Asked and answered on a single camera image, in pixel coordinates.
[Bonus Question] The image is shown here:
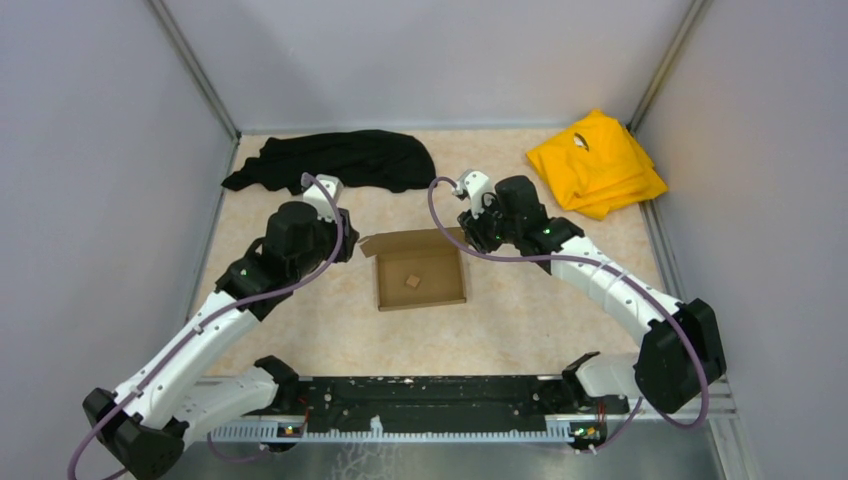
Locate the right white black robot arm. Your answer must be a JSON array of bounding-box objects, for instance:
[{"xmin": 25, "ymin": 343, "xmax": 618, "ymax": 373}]
[{"xmin": 449, "ymin": 170, "xmax": 727, "ymax": 415}]

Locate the black cloth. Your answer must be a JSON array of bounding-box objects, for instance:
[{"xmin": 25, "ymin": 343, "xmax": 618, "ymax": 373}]
[{"xmin": 222, "ymin": 129, "xmax": 436, "ymax": 195}]

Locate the brown cardboard paper box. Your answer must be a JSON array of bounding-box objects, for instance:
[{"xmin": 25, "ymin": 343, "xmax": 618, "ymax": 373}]
[{"xmin": 359, "ymin": 227, "xmax": 467, "ymax": 312}]

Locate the purple cable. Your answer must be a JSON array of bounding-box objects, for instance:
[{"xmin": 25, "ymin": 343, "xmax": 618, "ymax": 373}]
[
  {"xmin": 66, "ymin": 173, "xmax": 346, "ymax": 480},
  {"xmin": 427, "ymin": 176, "xmax": 711, "ymax": 456}
]

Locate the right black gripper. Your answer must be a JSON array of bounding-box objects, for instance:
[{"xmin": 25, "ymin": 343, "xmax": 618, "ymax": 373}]
[{"xmin": 458, "ymin": 193, "xmax": 521, "ymax": 256}]

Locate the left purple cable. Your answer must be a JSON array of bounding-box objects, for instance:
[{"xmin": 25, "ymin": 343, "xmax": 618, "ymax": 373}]
[{"xmin": 66, "ymin": 173, "xmax": 346, "ymax": 480}]

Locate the left aluminium corner post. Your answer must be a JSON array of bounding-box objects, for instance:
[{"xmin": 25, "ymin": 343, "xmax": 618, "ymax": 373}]
[{"xmin": 145, "ymin": 0, "xmax": 241, "ymax": 143}]

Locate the aluminium corner post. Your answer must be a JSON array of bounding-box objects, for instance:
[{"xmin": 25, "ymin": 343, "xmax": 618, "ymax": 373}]
[
  {"xmin": 627, "ymin": 0, "xmax": 713, "ymax": 134},
  {"xmin": 145, "ymin": 0, "xmax": 241, "ymax": 143}
]

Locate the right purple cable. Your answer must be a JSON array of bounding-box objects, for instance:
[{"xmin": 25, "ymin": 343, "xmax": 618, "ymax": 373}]
[{"xmin": 427, "ymin": 176, "xmax": 711, "ymax": 456}]

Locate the aluminium frame rail front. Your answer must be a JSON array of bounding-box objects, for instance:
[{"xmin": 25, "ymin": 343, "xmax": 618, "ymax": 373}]
[{"xmin": 135, "ymin": 374, "xmax": 738, "ymax": 444}]

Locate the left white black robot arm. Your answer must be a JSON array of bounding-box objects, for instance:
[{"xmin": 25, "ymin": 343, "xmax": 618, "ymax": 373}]
[{"xmin": 67, "ymin": 174, "xmax": 359, "ymax": 479}]

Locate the right aluminium corner post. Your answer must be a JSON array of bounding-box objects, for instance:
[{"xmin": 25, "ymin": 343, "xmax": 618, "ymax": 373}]
[{"xmin": 627, "ymin": 0, "xmax": 713, "ymax": 134}]

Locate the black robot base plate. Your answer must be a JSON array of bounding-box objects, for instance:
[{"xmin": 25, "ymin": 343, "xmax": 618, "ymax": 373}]
[{"xmin": 261, "ymin": 375, "xmax": 630, "ymax": 434}]

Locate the yellow folded cloth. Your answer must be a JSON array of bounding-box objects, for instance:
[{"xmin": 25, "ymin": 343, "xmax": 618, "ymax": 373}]
[{"xmin": 526, "ymin": 109, "xmax": 669, "ymax": 220}]

